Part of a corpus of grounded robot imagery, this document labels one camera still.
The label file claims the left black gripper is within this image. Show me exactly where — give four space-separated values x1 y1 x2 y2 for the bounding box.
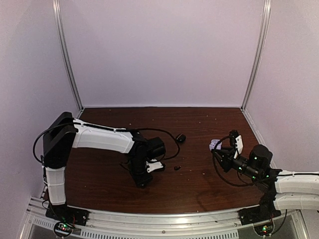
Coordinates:
128 156 153 189

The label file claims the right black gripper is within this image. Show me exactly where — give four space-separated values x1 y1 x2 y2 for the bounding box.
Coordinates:
211 147 260 181

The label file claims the lilac earbud charging case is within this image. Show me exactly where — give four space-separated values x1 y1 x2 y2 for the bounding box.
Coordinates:
209 139 222 151

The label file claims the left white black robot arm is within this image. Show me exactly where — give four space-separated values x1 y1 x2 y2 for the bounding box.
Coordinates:
35 112 166 225

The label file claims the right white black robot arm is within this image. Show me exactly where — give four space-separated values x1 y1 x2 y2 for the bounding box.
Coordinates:
211 144 319 225

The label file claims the black earbud charging case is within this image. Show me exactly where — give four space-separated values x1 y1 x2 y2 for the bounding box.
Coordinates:
175 133 186 143

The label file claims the right circuit board with leds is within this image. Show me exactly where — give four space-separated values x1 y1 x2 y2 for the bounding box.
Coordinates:
254 222 274 237

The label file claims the circuit board with leds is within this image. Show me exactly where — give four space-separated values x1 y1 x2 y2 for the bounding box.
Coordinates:
254 222 274 237
53 222 74 238

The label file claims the left circuit board with leds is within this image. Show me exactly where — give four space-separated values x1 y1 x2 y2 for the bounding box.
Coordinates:
53 222 74 238

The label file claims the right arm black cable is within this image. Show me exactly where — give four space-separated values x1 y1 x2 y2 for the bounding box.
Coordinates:
211 135 255 187

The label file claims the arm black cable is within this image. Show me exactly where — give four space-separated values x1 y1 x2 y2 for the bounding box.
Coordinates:
211 135 255 187
32 126 180 162

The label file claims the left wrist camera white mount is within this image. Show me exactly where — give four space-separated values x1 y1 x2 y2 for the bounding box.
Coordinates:
146 161 165 173

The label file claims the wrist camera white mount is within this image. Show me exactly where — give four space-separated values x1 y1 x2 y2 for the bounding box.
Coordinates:
146 161 165 173
229 130 243 159

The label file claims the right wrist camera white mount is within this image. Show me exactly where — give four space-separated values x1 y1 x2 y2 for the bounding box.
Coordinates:
229 130 243 159

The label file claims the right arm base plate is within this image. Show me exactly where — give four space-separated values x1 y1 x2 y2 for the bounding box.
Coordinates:
238 206 281 225

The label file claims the aluminium front rail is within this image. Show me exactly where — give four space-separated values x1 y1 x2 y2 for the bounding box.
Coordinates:
18 197 310 239

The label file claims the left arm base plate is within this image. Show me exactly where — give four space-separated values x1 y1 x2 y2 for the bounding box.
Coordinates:
45 208 89 226

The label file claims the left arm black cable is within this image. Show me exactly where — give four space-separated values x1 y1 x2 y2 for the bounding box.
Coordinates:
32 126 180 162

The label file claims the right aluminium frame post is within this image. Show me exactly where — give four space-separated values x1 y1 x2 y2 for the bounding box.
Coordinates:
241 0 272 112

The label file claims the aluminium frame post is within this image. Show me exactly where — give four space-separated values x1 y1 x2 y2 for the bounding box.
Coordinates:
241 0 272 112
52 0 84 111

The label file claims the left aluminium frame post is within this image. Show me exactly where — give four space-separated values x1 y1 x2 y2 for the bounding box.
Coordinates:
52 0 84 111

